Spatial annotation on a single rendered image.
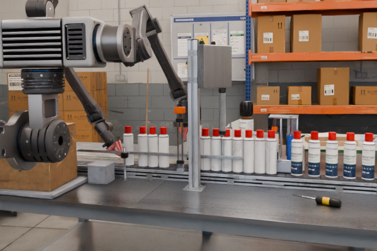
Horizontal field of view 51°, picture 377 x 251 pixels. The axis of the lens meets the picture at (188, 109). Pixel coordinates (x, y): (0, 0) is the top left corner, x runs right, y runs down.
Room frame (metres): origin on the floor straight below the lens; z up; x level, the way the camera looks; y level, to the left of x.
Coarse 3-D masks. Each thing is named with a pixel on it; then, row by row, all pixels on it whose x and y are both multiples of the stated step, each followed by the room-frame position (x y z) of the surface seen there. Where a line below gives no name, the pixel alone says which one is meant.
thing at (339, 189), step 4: (148, 176) 1.92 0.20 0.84; (152, 176) 1.92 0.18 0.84; (148, 180) 1.89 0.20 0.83; (228, 180) 1.81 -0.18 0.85; (232, 180) 1.80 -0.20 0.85; (228, 184) 1.81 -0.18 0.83; (232, 184) 1.80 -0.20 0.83; (336, 188) 1.68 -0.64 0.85; (340, 188) 1.67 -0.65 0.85; (336, 192) 1.67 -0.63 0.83; (340, 192) 1.67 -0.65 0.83
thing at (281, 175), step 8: (136, 168) 1.96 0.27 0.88; (144, 168) 1.95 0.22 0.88; (152, 168) 1.95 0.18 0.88; (160, 168) 1.94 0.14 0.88; (168, 168) 1.94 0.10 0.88; (176, 168) 1.94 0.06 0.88; (272, 176) 1.77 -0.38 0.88; (280, 176) 1.76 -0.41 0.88; (288, 176) 1.76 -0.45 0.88; (296, 176) 1.76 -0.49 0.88; (304, 176) 1.75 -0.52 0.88; (320, 176) 1.77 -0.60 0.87
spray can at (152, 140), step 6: (150, 132) 1.96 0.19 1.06; (150, 138) 1.95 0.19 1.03; (156, 138) 1.96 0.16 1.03; (150, 144) 1.95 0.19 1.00; (156, 144) 1.96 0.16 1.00; (150, 150) 1.95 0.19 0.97; (156, 150) 1.96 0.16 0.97; (150, 156) 1.95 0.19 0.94; (156, 156) 1.96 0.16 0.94; (150, 162) 1.95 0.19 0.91; (156, 162) 1.96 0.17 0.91
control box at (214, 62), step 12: (204, 48) 1.72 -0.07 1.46; (216, 48) 1.76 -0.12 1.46; (228, 48) 1.80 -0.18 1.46; (204, 60) 1.72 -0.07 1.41; (216, 60) 1.76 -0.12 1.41; (228, 60) 1.80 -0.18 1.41; (204, 72) 1.71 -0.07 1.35; (216, 72) 1.76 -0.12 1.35; (228, 72) 1.80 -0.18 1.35; (204, 84) 1.71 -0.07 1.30; (216, 84) 1.76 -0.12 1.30; (228, 84) 1.80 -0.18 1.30
